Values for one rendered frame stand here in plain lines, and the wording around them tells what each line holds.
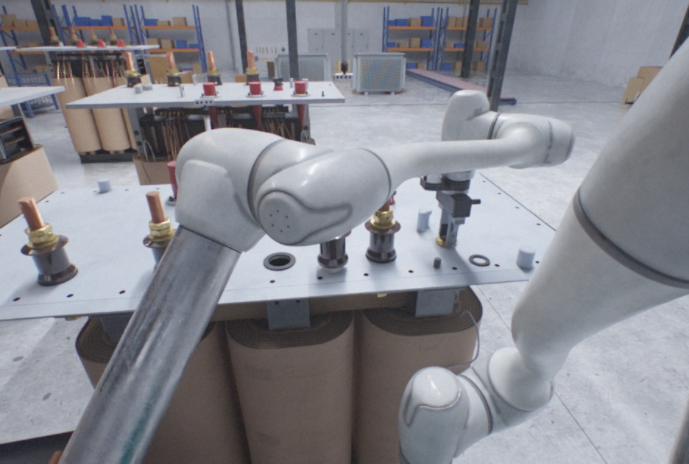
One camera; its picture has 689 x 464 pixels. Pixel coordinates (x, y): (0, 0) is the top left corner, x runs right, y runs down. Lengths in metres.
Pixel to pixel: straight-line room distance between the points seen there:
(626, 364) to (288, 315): 2.48
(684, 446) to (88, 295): 1.05
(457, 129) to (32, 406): 2.71
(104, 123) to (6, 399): 4.70
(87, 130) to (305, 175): 6.74
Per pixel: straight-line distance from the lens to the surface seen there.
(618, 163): 0.28
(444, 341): 1.26
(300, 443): 1.52
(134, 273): 1.07
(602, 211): 0.28
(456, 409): 0.61
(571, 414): 2.66
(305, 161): 0.48
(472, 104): 0.94
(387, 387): 1.38
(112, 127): 6.93
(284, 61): 12.86
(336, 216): 0.45
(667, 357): 3.37
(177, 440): 1.51
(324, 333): 1.20
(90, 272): 1.13
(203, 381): 1.34
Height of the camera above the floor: 1.89
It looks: 28 degrees down
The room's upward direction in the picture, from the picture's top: straight up
